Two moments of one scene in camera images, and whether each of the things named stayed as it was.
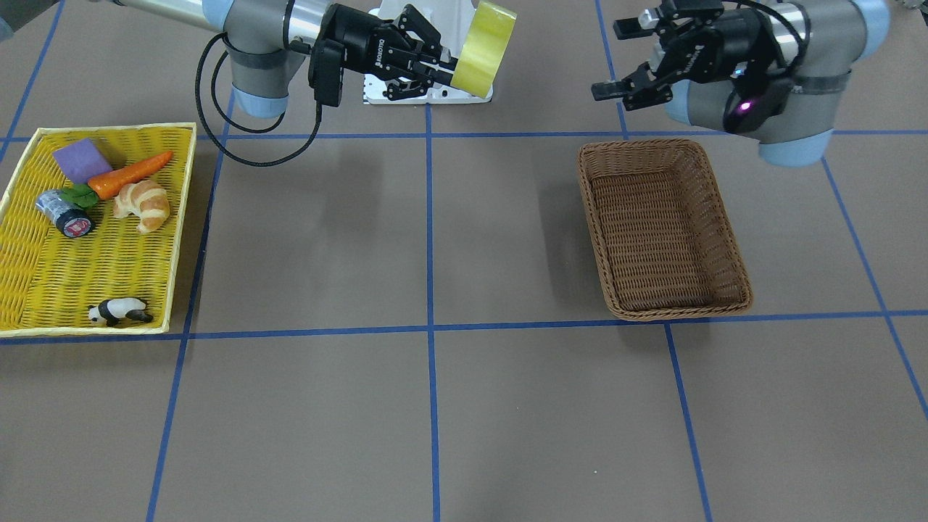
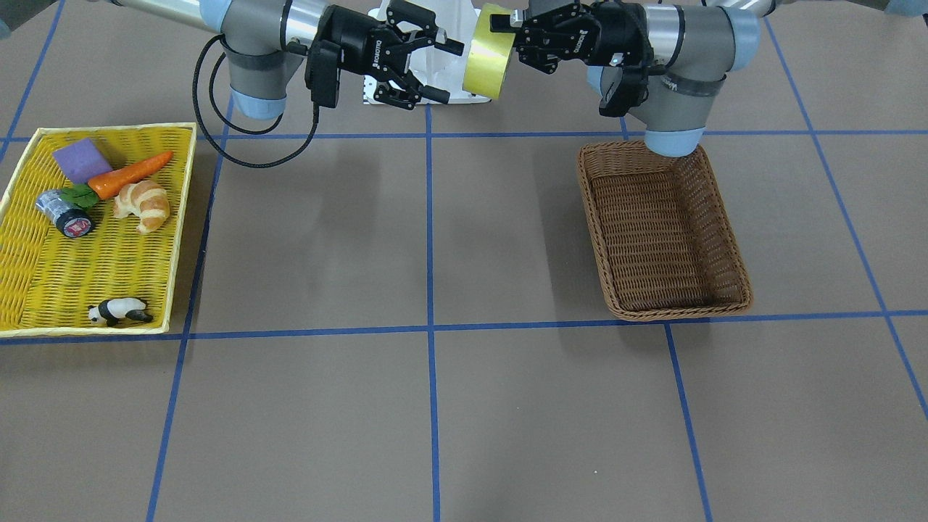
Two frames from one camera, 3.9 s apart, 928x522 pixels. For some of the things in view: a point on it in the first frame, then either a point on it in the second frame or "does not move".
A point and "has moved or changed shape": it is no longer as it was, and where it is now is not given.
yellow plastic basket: x=48 y=280 does not move
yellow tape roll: x=483 y=48 has moved or changed shape
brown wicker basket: x=665 y=242 does not move
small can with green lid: x=71 y=220 does not move
